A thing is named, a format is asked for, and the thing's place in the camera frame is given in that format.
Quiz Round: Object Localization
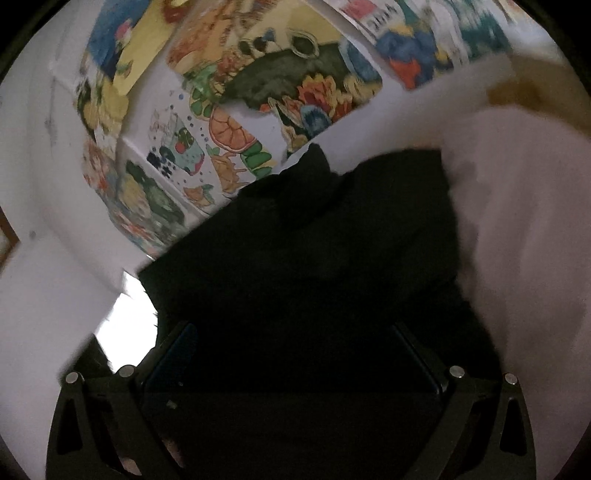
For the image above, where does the bright window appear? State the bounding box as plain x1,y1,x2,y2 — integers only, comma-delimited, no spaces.
94,271,160,376

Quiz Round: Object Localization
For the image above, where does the black garment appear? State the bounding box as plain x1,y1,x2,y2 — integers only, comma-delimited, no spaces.
137,143,505,416

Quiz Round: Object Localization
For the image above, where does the large colourful cartoon wall poster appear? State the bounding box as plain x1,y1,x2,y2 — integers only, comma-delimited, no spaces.
76,18,385,260

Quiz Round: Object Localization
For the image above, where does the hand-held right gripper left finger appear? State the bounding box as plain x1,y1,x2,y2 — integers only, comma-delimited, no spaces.
46,322,200,480

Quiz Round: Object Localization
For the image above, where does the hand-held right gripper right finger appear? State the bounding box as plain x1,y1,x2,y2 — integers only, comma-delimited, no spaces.
392,322,537,480

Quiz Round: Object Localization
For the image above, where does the brown wooden frame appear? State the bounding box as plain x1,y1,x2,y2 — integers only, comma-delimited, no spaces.
0,205,20,274

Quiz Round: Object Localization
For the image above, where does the white bed sheet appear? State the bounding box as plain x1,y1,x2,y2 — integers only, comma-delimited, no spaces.
438,104,591,480

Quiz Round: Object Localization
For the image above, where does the blue and yellow wall poster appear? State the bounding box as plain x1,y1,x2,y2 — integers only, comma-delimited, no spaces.
87,0,186,99

